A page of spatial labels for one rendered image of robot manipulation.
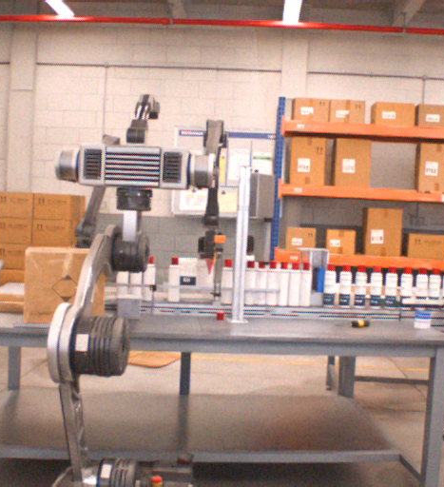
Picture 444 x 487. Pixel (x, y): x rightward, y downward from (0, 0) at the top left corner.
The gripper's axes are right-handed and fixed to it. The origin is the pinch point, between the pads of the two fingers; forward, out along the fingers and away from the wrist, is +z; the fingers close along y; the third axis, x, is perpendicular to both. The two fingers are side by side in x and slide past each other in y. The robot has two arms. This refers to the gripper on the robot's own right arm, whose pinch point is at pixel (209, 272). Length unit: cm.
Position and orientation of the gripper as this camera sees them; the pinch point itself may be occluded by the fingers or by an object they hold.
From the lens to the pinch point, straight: 292.0
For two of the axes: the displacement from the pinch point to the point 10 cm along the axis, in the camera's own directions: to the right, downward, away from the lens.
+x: 0.8, 0.7, -9.9
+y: -10.0, -0.4, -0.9
